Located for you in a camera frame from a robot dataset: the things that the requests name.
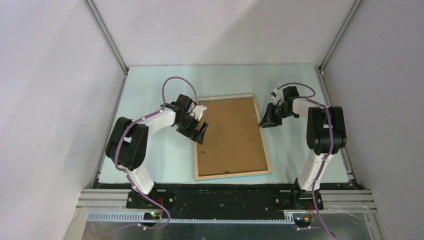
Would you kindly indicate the right aluminium corner post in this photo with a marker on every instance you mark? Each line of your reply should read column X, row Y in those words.
column 352, row 12

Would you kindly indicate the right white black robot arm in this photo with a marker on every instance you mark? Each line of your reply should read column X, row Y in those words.
column 325, row 134

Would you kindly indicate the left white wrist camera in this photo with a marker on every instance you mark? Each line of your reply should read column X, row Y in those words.
column 198, row 111

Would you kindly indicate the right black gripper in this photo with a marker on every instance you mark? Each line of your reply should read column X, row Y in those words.
column 269, row 120

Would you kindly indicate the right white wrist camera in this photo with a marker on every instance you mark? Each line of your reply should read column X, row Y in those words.
column 277, row 98

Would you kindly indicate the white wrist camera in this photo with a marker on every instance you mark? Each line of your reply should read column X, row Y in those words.
column 277, row 98
column 198, row 111

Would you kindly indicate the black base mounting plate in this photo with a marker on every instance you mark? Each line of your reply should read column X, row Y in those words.
column 223, row 202

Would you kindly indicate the brown fibreboard backing board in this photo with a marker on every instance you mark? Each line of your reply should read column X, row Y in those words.
column 232, row 136

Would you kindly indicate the aluminium corner post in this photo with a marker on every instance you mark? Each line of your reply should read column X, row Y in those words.
column 352, row 12
column 106, row 34

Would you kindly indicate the light wooden picture frame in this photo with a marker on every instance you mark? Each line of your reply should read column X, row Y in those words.
column 232, row 175

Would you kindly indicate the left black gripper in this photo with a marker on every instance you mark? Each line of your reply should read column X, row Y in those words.
column 193, row 134

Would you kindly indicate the aluminium rail frame front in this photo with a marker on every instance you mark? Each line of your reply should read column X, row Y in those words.
column 110, row 205

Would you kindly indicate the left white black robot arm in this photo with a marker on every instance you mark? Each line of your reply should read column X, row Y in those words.
column 128, row 142

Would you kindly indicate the left aluminium corner post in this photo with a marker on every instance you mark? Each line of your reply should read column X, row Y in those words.
column 106, row 34

